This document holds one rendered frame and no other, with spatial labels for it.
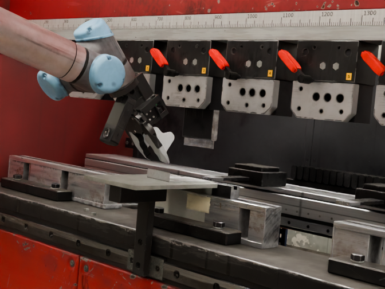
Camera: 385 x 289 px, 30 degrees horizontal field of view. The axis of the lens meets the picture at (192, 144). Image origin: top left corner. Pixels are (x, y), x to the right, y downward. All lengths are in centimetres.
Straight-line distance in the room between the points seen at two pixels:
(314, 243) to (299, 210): 450
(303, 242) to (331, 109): 497
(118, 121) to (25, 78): 93
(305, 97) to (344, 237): 30
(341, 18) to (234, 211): 50
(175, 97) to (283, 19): 36
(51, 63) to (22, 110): 113
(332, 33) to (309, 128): 71
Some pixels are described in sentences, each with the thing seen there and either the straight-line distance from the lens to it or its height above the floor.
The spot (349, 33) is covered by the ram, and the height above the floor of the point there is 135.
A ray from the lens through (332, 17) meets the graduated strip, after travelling 153.
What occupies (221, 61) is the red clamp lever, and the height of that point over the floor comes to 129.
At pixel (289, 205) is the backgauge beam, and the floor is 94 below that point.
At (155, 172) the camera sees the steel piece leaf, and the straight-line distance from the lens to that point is 170.
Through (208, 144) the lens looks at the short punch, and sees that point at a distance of 177.
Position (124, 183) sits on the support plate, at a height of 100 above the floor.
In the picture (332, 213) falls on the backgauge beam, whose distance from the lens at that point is 183.
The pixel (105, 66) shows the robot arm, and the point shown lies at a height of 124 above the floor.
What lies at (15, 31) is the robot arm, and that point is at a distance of 131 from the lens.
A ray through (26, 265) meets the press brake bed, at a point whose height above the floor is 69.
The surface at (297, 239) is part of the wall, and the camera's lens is 648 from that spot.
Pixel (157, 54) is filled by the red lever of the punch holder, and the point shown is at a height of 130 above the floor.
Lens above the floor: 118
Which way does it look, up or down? 3 degrees down
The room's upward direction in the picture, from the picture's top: 5 degrees clockwise
